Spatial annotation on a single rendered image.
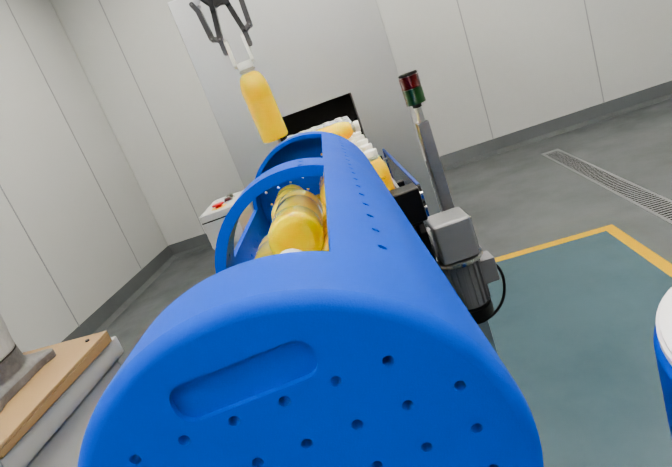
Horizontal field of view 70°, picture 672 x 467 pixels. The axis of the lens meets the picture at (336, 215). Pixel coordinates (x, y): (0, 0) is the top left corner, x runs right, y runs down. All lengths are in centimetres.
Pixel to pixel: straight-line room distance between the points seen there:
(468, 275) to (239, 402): 117
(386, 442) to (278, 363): 8
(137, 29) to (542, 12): 414
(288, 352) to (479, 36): 515
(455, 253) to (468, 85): 406
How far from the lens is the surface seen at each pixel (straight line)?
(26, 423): 90
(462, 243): 137
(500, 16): 540
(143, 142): 587
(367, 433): 30
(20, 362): 103
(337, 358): 27
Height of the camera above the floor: 132
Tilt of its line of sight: 15 degrees down
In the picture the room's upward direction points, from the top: 20 degrees counter-clockwise
